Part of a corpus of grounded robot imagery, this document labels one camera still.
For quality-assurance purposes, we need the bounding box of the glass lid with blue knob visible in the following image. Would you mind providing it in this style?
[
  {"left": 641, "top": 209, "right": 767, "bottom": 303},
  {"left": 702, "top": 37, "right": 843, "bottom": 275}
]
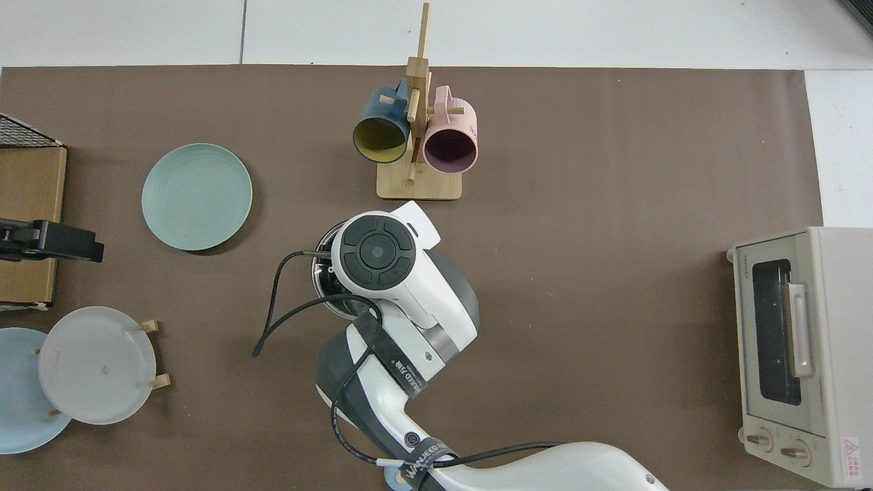
[{"left": 311, "top": 220, "right": 377, "bottom": 323}]

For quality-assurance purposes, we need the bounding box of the wooden plate rack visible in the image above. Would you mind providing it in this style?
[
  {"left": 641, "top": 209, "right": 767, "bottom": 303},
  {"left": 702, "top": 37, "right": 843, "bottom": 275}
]
[{"left": 33, "top": 319, "right": 172, "bottom": 419}]

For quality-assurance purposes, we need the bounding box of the grey plate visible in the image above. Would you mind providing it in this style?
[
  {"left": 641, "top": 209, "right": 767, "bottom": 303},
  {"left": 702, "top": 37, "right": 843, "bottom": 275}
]
[{"left": 38, "top": 306, "right": 158, "bottom": 426}]

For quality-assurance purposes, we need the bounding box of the green plate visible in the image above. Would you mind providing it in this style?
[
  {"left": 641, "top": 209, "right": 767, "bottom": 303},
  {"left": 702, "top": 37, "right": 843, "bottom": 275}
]
[{"left": 141, "top": 143, "right": 253, "bottom": 252}]

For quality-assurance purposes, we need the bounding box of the light blue plate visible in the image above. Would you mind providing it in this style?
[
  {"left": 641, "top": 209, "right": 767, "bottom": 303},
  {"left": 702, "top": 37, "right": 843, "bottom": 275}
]
[{"left": 0, "top": 327, "right": 73, "bottom": 455}]

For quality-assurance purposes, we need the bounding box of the dark teal cup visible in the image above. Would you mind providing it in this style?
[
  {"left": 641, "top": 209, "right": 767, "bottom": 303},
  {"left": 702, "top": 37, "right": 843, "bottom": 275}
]
[{"left": 352, "top": 77, "right": 412, "bottom": 164}]

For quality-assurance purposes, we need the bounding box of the wooden cup stand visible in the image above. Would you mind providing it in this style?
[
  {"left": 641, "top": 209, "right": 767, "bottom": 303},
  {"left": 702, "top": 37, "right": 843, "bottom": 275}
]
[{"left": 376, "top": 2, "right": 466, "bottom": 201}]

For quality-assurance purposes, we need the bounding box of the small blue round thing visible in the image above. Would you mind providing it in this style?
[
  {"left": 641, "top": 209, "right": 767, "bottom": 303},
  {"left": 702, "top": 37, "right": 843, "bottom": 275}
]
[{"left": 384, "top": 465, "right": 417, "bottom": 491}]

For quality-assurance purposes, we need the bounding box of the pink cup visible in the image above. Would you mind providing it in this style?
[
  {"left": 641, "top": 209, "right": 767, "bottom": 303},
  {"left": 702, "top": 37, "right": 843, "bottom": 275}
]
[{"left": 422, "top": 85, "right": 479, "bottom": 175}]

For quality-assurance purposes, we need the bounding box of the brown table cloth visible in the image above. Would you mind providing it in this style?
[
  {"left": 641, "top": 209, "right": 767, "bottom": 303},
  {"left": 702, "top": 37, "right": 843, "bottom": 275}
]
[{"left": 0, "top": 65, "right": 824, "bottom": 491}]

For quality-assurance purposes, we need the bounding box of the pale toaster oven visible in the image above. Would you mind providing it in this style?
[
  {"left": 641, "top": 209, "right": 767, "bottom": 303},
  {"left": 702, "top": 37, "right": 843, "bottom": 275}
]
[{"left": 726, "top": 226, "right": 873, "bottom": 489}]

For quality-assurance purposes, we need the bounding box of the black ribbed object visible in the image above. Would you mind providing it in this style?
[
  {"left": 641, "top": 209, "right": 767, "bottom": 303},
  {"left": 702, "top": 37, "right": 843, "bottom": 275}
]
[{"left": 838, "top": 0, "right": 873, "bottom": 36}]

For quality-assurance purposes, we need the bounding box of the wire basket with wooden floor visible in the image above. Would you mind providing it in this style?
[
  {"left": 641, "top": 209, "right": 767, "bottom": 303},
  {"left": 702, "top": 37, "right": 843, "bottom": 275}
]
[{"left": 0, "top": 113, "right": 69, "bottom": 312}]

